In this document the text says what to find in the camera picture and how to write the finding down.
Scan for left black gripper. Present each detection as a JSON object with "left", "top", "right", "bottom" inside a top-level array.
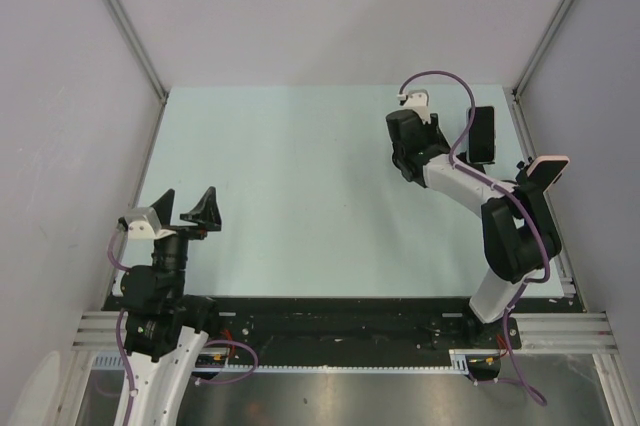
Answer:
[{"left": 152, "top": 185, "right": 221, "bottom": 298}]

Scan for black phone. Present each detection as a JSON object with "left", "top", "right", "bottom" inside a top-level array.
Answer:
[{"left": 467, "top": 106, "right": 496, "bottom": 164}]

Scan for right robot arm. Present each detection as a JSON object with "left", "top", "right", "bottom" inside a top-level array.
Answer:
[{"left": 386, "top": 108, "right": 562, "bottom": 347}]

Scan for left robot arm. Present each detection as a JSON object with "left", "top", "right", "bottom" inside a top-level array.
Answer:
[{"left": 111, "top": 187, "right": 222, "bottom": 425}]

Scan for pink phone on round stand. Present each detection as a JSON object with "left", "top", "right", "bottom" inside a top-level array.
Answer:
[{"left": 514, "top": 155, "right": 570, "bottom": 199}]

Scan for black round base stand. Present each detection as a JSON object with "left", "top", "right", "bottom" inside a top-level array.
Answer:
[{"left": 503, "top": 160, "right": 539, "bottom": 222}]

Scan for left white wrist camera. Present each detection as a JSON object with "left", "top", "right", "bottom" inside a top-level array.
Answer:
[{"left": 118, "top": 207, "right": 173, "bottom": 240}]

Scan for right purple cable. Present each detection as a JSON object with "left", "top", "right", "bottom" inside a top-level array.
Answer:
[{"left": 398, "top": 70, "right": 552, "bottom": 407}]

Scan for purple cable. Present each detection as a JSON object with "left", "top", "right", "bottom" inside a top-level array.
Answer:
[
  {"left": 398, "top": 70, "right": 552, "bottom": 407},
  {"left": 94, "top": 228, "right": 260, "bottom": 426}
]

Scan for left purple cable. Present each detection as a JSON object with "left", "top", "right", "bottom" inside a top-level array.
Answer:
[{"left": 94, "top": 228, "right": 260, "bottom": 426}]

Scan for white slotted cable duct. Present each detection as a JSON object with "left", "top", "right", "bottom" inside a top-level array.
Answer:
[{"left": 92, "top": 348, "right": 506, "bottom": 376}]

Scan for right aluminium table rail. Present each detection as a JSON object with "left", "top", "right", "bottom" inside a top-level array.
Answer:
[{"left": 504, "top": 88, "right": 581, "bottom": 300}]

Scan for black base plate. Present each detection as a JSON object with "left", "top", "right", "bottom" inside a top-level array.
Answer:
[{"left": 101, "top": 295, "right": 589, "bottom": 370}]

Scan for right aluminium frame post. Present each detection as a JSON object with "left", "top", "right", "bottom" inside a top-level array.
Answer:
[{"left": 513, "top": 0, "right": 609, "bottom": 97}]

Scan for aluminium frame post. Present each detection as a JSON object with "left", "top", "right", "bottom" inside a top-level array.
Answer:
[
  {"left": 74, "top": 0, "right": 169, "bottom": 105},
  {"left": 513, "top": 0, "right": 609, "bottom": 97}
]

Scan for left aluminium frame post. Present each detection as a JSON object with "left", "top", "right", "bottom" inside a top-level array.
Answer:
[{"left": 74, "top": 0, "right": 169, "bottom": 105}]

